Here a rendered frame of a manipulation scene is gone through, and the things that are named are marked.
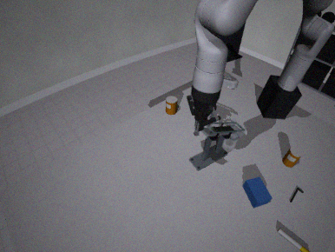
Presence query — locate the blue block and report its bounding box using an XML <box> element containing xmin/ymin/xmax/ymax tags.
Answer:
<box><xmin>242</xmin><ymin>176</ymin><xmax>272</xmax><ymax>208</ymax></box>

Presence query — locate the orange pill bottle with white label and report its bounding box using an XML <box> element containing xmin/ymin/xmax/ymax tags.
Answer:
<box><xmin>282</xmin><ymin>146</ymin><xmax>303</xmax><ymax>168</ymax></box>

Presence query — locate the orange pill bottle with white cap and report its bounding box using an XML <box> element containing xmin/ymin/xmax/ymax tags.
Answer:
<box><xmin>166</xmin><ymin>96</ymin><xmax>178</xmax><ymax>115</ymax></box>

